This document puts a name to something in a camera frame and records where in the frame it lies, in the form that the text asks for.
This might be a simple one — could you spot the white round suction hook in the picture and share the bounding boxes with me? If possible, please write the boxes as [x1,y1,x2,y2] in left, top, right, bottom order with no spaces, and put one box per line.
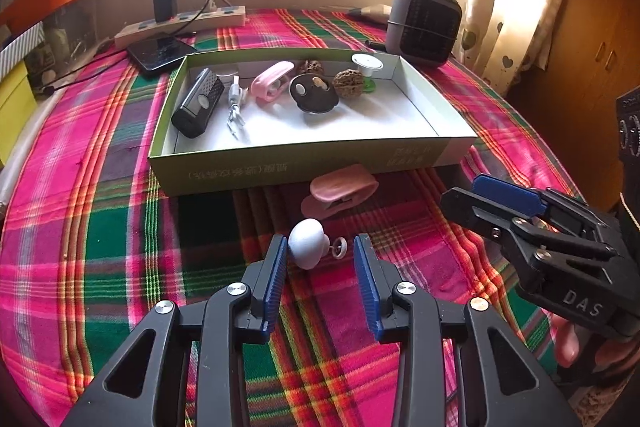
[288,218,348,270]

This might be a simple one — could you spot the brown walnut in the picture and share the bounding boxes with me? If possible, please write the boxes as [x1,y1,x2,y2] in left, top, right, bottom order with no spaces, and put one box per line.
[296,60,324,76]
[332,69,364,98]

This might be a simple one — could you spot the white usb cable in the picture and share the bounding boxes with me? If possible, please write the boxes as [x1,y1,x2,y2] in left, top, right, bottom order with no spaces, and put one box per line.
[226,74,249,142]

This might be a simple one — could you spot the right hand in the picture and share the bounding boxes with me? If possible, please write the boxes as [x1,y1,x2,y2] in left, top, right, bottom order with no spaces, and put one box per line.
[549,313,640,413]

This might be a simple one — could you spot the white green suction cup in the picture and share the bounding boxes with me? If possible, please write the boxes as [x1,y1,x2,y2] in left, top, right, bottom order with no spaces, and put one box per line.
[350,53,384,93]

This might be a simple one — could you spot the grey black space heater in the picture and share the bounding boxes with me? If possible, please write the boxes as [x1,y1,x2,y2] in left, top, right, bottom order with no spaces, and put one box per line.
[385,0,462,67]

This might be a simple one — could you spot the black round disc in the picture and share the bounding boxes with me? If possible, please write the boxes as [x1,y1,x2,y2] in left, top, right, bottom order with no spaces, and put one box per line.
[288,72,338,115]

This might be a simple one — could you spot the black rectangular device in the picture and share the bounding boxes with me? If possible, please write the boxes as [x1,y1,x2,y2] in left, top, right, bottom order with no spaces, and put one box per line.
[171,68,224,139]

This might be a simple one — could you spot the green white cardboard box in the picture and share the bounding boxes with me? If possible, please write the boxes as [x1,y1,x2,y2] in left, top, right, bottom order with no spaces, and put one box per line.
[149,48,476,196]

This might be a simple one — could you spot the black smartphone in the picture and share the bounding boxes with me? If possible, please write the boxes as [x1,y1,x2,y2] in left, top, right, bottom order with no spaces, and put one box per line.
[126,34,196,78]

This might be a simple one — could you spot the yellow box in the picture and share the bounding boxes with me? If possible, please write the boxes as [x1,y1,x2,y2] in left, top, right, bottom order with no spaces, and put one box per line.
[0,61,37,167]

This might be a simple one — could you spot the white power strip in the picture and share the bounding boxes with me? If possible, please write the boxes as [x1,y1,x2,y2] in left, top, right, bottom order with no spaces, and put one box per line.
[114,5,246,50]

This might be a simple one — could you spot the white plug on strip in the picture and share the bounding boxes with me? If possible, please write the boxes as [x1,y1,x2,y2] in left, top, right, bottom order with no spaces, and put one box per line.
[207,0,232,12]

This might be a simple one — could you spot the striped white box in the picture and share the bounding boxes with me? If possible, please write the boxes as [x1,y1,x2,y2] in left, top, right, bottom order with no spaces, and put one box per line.
[0,22,44,78]

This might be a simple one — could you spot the black charger adapter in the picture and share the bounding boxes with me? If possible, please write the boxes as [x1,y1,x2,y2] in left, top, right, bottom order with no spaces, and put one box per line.
[152,0,177,23]

